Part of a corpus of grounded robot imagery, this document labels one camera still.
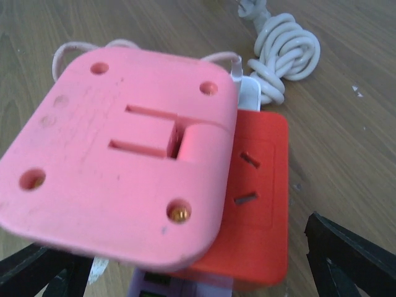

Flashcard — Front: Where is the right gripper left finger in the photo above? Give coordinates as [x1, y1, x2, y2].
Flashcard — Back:
[1, 243, 93, 296]

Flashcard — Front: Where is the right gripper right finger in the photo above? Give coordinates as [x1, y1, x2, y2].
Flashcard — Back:
[304, 212, 395, 296]

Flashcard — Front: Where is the red plug block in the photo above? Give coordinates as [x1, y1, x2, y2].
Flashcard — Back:
[175, 110, 288, 291]

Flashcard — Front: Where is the purple plug adapter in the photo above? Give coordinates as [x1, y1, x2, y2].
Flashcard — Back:
[127, 269, 233, 297]

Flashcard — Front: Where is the pink cube socket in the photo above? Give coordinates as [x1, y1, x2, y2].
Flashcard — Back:
[1, 47, 238, 271]

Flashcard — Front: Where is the white cable with plug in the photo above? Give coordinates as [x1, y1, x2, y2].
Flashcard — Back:
[236, 0, 322, 106]

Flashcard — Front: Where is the white USB charger plug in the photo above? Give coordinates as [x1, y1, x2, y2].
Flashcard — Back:
[230, 57, 261, 111]

